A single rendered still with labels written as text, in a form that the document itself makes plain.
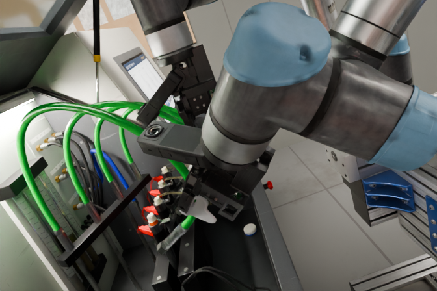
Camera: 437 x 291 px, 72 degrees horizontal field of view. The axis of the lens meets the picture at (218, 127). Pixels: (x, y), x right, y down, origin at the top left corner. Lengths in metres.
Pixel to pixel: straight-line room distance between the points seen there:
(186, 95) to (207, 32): 2.28
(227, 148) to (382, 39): 0.21
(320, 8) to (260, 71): 0.69
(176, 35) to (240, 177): 0.26
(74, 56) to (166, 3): 0.52
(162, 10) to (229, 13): 2.32
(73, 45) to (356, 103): 0.84
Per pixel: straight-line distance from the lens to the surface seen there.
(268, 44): 0.22
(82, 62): 0.98
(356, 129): 0.26
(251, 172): 0.35
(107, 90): 0.97
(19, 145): 0.67
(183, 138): 0.38
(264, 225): 0.80
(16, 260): 0.80
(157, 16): 0.51
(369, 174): 0.97
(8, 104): 0.87
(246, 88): 0.24
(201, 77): 0.53
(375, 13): 0.38
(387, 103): 0.27
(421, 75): 3.69
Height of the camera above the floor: 1.46
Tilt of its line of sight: 20 degrees down
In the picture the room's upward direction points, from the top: 21 degrees counter-clockwise
